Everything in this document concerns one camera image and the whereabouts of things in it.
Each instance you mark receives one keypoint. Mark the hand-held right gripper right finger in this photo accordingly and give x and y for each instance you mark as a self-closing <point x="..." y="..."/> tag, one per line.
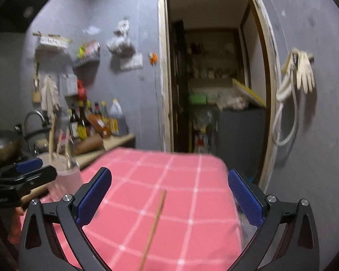
<point x="245" y="200"/>

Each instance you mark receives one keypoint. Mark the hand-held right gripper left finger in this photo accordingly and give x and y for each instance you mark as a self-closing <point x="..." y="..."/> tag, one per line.
<point x="93" y="200"/>

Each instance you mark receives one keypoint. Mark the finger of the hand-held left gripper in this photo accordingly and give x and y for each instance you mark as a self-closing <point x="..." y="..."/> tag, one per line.
<point x="36" y="175"/>
<point x="31" y="165"/>

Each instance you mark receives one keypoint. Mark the white plastic utensil basket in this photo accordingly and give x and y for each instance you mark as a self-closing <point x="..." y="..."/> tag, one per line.
<point x="67" y="175"/>

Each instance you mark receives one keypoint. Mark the wooden chopstick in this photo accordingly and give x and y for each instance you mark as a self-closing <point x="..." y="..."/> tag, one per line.
<point x="155" y="225"/>
<point x="68" y="149"/>
<point x="52" y="135"/>

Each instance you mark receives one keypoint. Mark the dark wok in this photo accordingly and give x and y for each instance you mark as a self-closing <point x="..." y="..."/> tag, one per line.
<point x="5" y="146"/>

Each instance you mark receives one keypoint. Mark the metal faucet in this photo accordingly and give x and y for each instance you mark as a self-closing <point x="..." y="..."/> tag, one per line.
<point x="31" y="115"/>

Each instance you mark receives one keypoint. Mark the wooden cutting board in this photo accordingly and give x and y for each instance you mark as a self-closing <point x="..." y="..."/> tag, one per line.
<point x="89" y="145"/>

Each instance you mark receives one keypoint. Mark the grey cabinet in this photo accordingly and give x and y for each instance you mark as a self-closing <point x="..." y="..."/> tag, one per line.
<point x="240" y="141"/>

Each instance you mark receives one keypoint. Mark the dark sauce bottle white label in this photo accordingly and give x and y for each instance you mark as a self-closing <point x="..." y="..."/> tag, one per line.
<point x="73" y="122"/>

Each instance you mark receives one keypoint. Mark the dark sauce bottle yellow label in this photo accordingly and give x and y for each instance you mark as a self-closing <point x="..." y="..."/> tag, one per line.
<point x="84" y="124"/>

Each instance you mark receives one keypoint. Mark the pink checked tablecloth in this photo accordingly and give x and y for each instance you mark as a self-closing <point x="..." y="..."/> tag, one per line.
<point x="172" y="203"/>

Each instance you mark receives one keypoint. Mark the hanging white towel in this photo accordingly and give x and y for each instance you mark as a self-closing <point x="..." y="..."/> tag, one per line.
<point x="49" y="93"/>

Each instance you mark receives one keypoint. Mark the leaning brown packet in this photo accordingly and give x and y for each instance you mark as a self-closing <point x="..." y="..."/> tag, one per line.
<point x="100" y="125"/>

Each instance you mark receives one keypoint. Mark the large dark liquid jug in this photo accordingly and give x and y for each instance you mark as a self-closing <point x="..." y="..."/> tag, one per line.
<point x="118" y="118"/>

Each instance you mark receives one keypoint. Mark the small dark sauce bottle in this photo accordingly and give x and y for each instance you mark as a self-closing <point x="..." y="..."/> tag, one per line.
<point x="96" y="109"/>

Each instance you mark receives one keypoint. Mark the yellow-capped slim bottle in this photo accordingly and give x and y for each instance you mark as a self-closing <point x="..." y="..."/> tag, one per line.
<point x="104" y="111"/>

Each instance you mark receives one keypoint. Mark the hanging red bag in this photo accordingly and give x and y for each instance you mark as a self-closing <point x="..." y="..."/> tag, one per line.
<point x="81" y="90"/>

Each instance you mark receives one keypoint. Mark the leaning wooden panel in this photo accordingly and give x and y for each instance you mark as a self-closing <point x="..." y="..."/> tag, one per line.
<point x="248" y="91"/>

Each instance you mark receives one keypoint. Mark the green box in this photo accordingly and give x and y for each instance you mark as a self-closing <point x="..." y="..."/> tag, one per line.
<point x="197" y="99"/>

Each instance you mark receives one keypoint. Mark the cream rubber gloves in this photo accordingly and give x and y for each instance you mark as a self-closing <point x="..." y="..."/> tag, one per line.
<point x="305" y="73"/>

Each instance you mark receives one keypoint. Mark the hanging white plastic bag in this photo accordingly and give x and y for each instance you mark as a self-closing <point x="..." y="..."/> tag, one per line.
<point x="120" y="43"/>

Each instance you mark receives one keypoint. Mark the black range hood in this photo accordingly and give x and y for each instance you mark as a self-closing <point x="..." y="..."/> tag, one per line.
<point x="17" y="8"/>

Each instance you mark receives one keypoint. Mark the white wall box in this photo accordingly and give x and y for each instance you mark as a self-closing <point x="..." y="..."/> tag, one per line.
<point x="69" y="85"/>

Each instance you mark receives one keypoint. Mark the white wall rack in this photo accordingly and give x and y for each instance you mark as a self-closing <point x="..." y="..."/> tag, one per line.
<point x="52" y="42"/>

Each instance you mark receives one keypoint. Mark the white door frame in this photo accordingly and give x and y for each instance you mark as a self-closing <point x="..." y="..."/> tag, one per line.
<point x="164" y="90"/>

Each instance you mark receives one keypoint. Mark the white wall socket plate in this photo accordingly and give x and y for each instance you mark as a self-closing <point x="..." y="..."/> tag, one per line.
<point x="132" y="62"/>

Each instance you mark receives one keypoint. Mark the orange wall hook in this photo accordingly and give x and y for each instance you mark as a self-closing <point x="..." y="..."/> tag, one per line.
<point x="153" y="58"/>

